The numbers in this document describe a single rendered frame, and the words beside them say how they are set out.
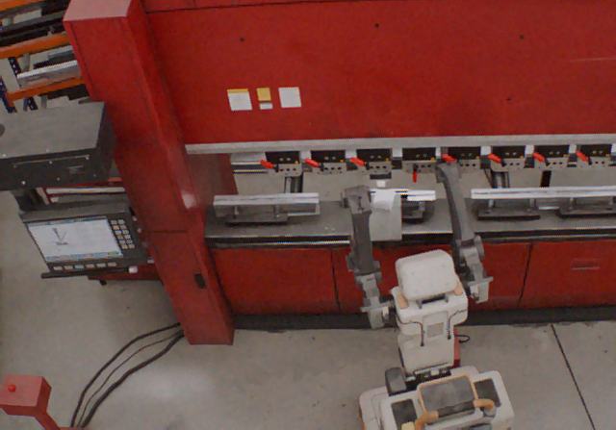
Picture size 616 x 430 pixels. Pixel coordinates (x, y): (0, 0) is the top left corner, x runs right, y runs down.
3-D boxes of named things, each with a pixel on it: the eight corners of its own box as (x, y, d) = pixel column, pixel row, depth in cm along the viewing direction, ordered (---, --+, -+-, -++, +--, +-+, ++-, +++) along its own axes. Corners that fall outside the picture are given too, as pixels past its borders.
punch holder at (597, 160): (576, 169, 367) (580, 144, 354) (573, 156, 372) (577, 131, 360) (607, 169, 365) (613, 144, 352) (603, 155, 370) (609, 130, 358)
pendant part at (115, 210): (49, 272, 350) (20, 221, 323) (53, 251, 358) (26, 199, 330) (147, 265, 348) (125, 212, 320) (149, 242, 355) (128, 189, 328)
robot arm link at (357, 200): (347, 209, 305) (374, 203, 305) (340, 186, 315) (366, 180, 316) (358, 292, 334) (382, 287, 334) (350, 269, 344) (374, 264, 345)
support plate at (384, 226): (361, 241, 376) (361, 240, 376) (362, 196, 393) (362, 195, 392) (401, 240, 374) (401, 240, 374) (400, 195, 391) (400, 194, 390)
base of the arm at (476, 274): (466, 287, 329) (494, 280, 330) (462, 267, 329) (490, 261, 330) (461, 287, 338) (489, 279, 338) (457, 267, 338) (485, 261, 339)
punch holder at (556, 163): (533, 170, 369) (537, 145, 356) (531, 157, 374) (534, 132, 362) (565, 169, 367) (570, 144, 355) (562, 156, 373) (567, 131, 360)
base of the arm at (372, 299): (361, 312, 327) (391, 305, 327) (357, 292, 327) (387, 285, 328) (359, 311, 335) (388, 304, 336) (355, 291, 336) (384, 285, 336)
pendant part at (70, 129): (44, 288, 362) (-28, 161, 298) (52, 244, 378) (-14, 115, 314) (151, 280, 360) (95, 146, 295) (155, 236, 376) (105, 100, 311)
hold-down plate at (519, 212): (477, 220, 392) (477, 216, 389) (476, 212, 395) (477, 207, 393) (539, 218, 388) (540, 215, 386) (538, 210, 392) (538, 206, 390)
